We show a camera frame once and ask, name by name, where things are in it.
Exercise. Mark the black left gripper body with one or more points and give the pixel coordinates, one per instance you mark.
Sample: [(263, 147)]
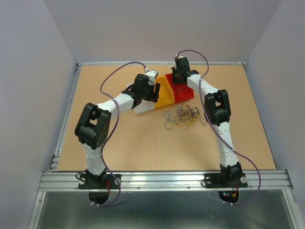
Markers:
[(147, 93)]

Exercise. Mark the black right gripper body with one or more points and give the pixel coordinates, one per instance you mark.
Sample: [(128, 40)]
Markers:
[(175, 73)]

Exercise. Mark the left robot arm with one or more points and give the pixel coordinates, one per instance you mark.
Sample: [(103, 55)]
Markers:
[(93, 125)]

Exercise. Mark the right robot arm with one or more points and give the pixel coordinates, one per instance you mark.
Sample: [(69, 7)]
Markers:
[(217, 113)]

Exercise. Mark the white plastic bin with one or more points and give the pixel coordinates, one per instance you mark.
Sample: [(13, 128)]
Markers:
[(143, 107)]

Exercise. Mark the red plastic bin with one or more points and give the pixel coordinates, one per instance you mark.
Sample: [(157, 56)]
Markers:
[(181, 92)]

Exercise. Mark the yellow plastic bin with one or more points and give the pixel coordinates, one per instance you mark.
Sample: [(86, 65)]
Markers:
[(166, 95)]

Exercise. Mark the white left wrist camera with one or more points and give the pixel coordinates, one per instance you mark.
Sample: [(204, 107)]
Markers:
[(152, 74)]

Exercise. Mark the aluminium front rail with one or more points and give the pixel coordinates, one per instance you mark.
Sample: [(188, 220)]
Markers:
[(168, 181)]

